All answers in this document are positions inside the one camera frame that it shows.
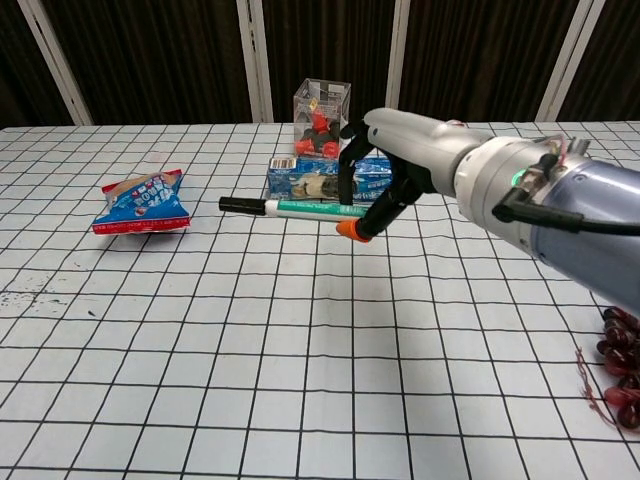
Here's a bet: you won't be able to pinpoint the white frame post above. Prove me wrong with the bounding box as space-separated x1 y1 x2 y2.
383 0 413 123
538 0 607 123
235 0 275 124
20 0 95 126

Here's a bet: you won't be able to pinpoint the black marker cap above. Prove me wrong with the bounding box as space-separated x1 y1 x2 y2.
218 195 268 218

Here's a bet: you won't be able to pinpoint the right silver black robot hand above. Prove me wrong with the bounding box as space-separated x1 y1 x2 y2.
336 106 494 245

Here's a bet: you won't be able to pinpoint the red black toy pieces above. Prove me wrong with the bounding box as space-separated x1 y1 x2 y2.
294 110 347 158

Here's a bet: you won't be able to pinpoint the clear plastic box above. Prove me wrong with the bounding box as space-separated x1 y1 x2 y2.
292 77 352 159

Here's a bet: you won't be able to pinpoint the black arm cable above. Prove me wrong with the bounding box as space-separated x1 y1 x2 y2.
491 186 640 236

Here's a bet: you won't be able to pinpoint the dark red grape bunch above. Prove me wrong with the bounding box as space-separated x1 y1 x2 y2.
574 306 640 430

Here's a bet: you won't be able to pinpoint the blue cookie box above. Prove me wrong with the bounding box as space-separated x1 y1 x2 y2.
266 154 409 207

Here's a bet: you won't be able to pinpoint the white black grid tablecloth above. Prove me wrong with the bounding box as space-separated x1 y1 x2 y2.
0 120 640 480

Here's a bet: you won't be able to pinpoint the blue red snack bag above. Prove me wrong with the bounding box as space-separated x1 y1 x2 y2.
92 168 193 236

